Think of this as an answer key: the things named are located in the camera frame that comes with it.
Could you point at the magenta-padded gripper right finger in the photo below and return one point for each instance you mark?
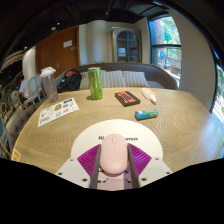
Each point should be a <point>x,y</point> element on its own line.
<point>140,161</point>

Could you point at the glass-door cabinet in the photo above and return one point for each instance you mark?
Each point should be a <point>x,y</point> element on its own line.
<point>126,45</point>

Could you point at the black-framed window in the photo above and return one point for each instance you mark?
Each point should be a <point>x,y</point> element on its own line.
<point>165,46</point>
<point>219,90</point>

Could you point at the white tube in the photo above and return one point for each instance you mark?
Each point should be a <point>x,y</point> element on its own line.
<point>148,95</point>

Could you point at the pink computer mouse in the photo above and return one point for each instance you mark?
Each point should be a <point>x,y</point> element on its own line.
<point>114,153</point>

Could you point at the green drink can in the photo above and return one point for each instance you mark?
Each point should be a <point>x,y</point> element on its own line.
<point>95,84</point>

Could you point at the clear shaker bottle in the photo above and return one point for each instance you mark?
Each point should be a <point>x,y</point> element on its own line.
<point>50,86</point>

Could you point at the striped pillow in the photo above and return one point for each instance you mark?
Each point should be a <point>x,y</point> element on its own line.
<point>136,79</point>
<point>84,81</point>
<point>112,79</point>

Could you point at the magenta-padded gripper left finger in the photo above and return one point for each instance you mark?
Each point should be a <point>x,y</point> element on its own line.
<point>87,161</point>

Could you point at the small teal pack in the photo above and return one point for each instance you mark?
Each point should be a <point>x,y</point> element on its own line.
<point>146,114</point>

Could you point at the black and red box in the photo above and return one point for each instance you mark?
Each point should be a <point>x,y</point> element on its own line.
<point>127,98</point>

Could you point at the group of white chairs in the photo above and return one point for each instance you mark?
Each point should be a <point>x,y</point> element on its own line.
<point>33,88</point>

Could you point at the white sticker sheet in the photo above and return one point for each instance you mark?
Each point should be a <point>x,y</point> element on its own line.
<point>57,112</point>

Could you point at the white mouse pad pink rest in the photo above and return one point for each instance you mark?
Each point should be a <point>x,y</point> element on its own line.
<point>90,133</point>

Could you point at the grey sofa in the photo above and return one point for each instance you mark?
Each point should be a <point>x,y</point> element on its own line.
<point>163,75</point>

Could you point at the person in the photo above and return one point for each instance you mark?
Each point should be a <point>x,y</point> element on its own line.
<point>23,86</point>

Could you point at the white door sign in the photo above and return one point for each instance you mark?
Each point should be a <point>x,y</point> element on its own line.
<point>67,43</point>

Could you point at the brown wooden door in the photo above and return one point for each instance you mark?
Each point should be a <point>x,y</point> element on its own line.
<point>55,56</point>

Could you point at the black backpack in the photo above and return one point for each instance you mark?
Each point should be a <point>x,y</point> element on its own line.
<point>70,81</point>

